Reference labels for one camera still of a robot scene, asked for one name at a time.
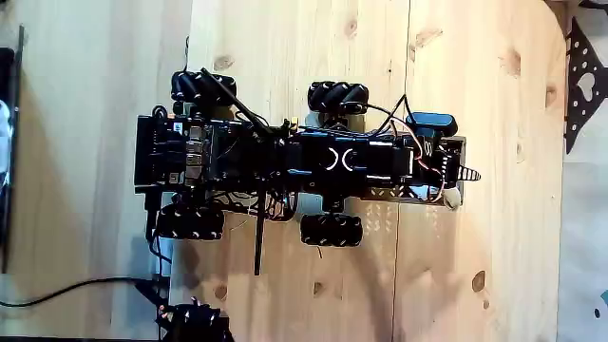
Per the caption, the black mecanum wheel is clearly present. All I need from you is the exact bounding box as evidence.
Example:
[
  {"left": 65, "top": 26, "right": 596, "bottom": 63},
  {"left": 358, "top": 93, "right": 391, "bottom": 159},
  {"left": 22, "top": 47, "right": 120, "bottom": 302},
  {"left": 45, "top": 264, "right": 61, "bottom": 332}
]
[
  {"left": 307, "top": 81, "right": 371, "bottom": 117},
  {"left": 299, "top": 212, "right": 365, "bottom": 249},
  {"left": 170, "top": 70, "right": 238, "bottom": 105},
  {"left": 155, "top": 202, "right": 226, "bottom": 241}
]

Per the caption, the black perforated star bracket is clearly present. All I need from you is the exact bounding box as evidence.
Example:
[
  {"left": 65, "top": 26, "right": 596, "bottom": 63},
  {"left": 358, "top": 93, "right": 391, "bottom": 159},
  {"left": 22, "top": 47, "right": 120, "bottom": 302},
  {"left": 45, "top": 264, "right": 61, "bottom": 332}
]
[{"left": 563, "top": 16, "right": 608, "bottom": 156}]

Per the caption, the black power cable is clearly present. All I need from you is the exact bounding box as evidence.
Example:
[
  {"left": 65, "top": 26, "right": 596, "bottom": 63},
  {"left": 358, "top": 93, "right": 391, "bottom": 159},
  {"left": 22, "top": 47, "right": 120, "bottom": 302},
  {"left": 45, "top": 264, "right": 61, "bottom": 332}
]
[{"left": 144, "top": 187, "right": 173, "bottom": 267}]

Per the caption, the black perforated metal basket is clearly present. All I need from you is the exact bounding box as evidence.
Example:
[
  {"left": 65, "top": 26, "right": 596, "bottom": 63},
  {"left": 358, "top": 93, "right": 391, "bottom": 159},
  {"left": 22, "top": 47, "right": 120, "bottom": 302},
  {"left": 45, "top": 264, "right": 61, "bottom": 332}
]
[{"left": 365, "top": 135, "right": 467, "bottom": 207}]

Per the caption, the black monitor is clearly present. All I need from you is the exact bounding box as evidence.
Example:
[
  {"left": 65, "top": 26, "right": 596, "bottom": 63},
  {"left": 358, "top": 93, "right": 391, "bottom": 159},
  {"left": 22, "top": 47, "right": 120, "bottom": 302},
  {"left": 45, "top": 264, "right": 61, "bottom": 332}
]
[{"left": 0, "top": 23, "right": 26, "bottom": 276}]

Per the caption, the arm wire bundle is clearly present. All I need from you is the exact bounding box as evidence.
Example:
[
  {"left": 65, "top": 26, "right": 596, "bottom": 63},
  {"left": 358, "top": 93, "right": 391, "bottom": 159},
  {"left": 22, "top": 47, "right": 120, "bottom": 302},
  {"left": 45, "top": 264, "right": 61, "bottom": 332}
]
[{"left": 365, "top": 93, "right": 450, "bottom": 203}]

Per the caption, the black oval webcam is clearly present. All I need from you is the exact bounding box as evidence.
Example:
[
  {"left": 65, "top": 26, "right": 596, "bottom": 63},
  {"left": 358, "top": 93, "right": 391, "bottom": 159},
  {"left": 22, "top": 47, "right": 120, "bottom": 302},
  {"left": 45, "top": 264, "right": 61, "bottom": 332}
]
[{"left": 406, "top": 111, "right": 460, "bottom": 139}]

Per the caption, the black rod antenna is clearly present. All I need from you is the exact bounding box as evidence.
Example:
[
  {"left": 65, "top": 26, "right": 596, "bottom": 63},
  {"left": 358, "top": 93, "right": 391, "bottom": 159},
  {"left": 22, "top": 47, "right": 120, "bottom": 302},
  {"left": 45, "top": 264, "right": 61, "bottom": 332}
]
[
  {"left": 199, "top": 66, "right": 286, "bottom": 143},
  {"left": 253, "top": 180, "right": 267, "bottom": 277}
]

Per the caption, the long black cable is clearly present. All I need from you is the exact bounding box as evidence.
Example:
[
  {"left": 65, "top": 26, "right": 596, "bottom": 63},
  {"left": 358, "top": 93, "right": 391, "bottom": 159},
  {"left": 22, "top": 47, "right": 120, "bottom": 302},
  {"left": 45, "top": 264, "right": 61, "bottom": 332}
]
[{"left": 0, "top": 276, "right": 167, "bottom": 310}]

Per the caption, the black mobile robot chassis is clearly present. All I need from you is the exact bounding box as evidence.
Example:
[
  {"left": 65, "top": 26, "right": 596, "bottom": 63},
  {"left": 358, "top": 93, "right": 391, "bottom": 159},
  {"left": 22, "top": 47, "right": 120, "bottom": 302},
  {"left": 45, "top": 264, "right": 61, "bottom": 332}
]
[{"left": 134, "top": 106, "right": 367, "bottom": 224}]

